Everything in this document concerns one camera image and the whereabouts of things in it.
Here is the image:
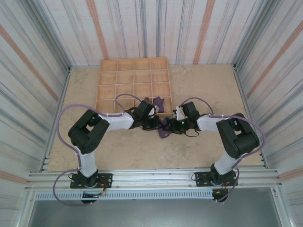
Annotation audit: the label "purple sock teal toe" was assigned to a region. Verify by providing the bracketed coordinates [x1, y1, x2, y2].
[157, 118, 171, 140]

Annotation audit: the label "purple sock orange stripes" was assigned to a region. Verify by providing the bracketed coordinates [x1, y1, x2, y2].
[152, 96, 165, 114]

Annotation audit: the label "wooden compartment tray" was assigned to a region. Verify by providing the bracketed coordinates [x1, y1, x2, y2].
[94, 58, 173, 117]

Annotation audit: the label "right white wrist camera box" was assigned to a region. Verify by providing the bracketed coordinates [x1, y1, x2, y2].
[173, 105, 188, 120]

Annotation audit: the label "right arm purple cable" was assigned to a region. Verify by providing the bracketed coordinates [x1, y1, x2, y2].
[177, 96, 267, 203]

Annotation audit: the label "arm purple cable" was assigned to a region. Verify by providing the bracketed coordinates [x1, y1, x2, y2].
[53, 93, 143, 209]
[177, 96, 267, 203]

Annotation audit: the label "aluminium mounting rail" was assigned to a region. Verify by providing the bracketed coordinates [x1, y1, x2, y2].
[23, 168, 284, 190]

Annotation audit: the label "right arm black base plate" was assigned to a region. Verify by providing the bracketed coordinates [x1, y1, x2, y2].
[194, 172, 238, 187]

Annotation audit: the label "slotted white cable duct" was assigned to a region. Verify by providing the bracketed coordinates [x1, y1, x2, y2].
[34, 190, 215, 201]

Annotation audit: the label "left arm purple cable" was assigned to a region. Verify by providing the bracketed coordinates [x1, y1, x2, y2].
[53, 93, 143, 209]

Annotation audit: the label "red black base wires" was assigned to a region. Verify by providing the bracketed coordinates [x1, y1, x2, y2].
[97, 178, 109, 197]
[213, 181, 232, 197]

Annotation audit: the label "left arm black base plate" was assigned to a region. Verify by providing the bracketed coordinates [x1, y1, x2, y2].
[70, 173, 113, 189]

